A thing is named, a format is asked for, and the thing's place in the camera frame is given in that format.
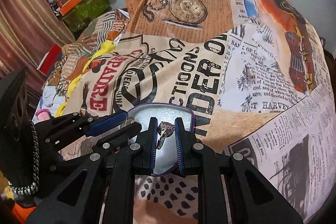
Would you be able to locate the newspaper print bedsheet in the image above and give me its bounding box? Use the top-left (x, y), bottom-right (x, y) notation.
top-left (45, 0), bottom-right (335, 222)

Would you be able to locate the pink small bottle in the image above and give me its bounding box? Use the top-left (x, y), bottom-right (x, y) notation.
top-left (35, 109), bottom-right (51, 121)

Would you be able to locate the green patterned bag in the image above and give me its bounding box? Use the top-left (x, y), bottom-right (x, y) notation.
top-left (62, 0), bottom-right (110, 33)

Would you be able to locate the red and white box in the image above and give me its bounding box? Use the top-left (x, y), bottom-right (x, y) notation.
top-left (37, 44), bottom-right (62, 76)

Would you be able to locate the orange box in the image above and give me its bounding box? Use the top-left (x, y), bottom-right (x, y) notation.
top-left (57, 0), bottom-right (83, 16)

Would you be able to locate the black braided cable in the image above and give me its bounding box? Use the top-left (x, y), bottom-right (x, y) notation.
top-left (8, 120), bottom-right (40, 197)

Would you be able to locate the striped maroon curtain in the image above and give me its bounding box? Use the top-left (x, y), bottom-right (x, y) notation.
top-left (1, 0), bottom-right (75, 105)

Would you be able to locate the purple heart jewelry box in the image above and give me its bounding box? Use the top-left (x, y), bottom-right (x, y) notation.
top-left (128, 103), bottom-right (195, 176)

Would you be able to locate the yellow cloth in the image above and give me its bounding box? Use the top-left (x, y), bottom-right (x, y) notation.
top-left (55, 40), bottom-right (116, 117)

